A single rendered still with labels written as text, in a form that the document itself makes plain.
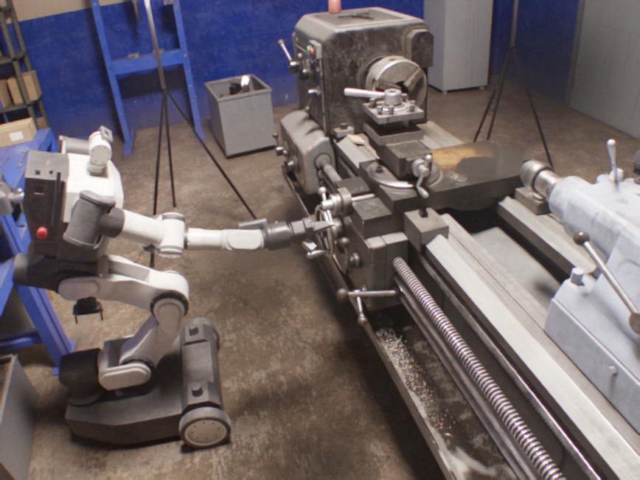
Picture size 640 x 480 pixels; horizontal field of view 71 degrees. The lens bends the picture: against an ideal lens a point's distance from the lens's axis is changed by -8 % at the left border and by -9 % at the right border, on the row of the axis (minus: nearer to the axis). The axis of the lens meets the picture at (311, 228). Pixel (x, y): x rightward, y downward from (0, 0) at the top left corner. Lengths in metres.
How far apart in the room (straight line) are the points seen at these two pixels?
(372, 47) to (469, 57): 3.68
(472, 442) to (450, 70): 4.72
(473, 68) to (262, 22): 2.43
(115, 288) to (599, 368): 1.47
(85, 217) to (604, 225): 1.29
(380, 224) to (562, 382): 0.76
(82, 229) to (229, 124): 2.92
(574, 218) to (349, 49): 1.34
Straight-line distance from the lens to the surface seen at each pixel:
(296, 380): 2.23
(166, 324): 1.84
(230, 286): 2.79
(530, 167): 1.38
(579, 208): 1.20
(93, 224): 1.43
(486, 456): 1.55
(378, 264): 1.62
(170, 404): 2.04
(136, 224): 1.50
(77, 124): 5.70
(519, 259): 1.71
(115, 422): 2.07
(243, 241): 1.55
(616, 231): 1.13
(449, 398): 1.65
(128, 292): 1.82
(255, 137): 4.31
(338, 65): 2.21
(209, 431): 2.02
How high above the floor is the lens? 1.69
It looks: 32 degrees down
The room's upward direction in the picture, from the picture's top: 5 degrees counter-clockwise
